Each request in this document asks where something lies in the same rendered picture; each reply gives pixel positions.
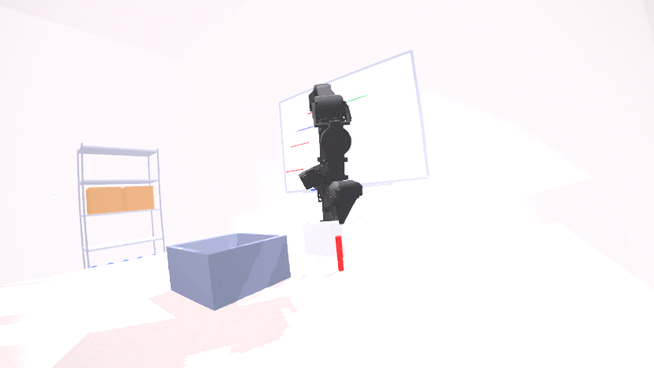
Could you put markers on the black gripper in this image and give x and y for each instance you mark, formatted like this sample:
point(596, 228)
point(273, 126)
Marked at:
point(343, 193)

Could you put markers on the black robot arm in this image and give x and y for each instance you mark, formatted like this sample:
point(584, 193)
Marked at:
point(330, 113)

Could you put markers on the red peg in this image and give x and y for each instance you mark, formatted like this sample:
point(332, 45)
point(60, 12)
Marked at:
point(339, 252)

